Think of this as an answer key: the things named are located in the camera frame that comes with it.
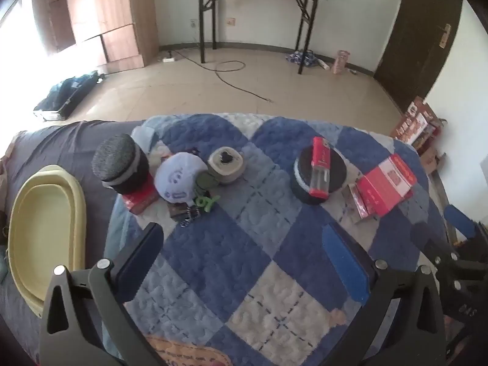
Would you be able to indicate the dark grey foam cylinder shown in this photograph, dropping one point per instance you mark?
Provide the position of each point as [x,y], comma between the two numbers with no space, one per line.
[118,160]
[301,183]

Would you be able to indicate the dark brown door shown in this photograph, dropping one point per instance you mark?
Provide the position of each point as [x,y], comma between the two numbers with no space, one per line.
[419,26]

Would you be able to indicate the blue checked quilt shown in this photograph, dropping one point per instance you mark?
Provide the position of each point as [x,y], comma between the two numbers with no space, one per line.
[244,244]

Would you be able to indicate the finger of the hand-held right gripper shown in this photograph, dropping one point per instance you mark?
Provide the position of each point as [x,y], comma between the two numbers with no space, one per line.
[459,219]
[434,242]

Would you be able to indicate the red box with clear wrap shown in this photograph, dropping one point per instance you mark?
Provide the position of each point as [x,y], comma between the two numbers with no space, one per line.
[320,156]

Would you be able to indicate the wooden wardrobe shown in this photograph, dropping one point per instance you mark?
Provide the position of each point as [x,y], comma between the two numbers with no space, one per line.
[110,7]

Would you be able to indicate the blue patterned bag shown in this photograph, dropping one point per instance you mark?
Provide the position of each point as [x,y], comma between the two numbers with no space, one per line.
[301,58]

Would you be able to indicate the round zippered case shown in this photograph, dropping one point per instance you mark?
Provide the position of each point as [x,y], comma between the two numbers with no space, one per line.
[228,169]

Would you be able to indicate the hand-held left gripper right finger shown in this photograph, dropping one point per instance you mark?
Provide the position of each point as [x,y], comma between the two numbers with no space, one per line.
[343,259]

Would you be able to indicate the black suitcase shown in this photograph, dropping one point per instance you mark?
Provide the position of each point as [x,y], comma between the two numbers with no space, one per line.
[64,91]

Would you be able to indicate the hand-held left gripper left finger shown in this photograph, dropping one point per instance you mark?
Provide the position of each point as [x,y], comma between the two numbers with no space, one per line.
[141,259]

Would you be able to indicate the light blue cloth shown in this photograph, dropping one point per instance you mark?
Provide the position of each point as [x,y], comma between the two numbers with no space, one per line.
[143,135]

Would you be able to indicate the small dark box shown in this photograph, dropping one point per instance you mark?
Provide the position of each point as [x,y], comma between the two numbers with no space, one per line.
[179,210]

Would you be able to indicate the silver and red box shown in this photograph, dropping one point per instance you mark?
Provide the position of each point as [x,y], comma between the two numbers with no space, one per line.
[381,190]

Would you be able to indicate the green leaf patch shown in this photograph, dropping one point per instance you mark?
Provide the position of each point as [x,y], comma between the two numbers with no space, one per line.
[204,183]

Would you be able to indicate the dark red box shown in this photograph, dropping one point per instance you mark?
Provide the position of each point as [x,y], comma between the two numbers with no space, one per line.
[141,200]

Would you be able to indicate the white plush with blue print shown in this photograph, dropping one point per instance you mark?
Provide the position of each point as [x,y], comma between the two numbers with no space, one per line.
[175,177]

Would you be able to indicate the pale yellow collapsible basin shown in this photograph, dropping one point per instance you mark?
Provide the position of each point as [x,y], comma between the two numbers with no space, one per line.
[45,236]

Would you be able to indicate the stack of red boxes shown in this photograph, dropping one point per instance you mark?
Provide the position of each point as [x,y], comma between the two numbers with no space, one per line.
[415,122]

